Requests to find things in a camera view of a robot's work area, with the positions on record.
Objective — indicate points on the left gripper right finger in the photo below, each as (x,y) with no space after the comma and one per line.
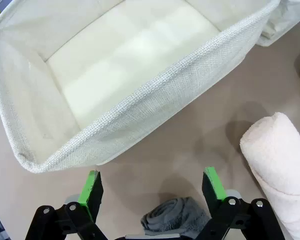
(212,192)

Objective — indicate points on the grey towel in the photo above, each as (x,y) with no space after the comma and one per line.
(170,215)

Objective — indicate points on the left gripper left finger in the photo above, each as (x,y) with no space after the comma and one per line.
(90,195)

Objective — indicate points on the pink towel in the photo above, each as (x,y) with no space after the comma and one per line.
(277,155)

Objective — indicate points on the large beige fabric basket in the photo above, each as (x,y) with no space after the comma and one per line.
(140,110)

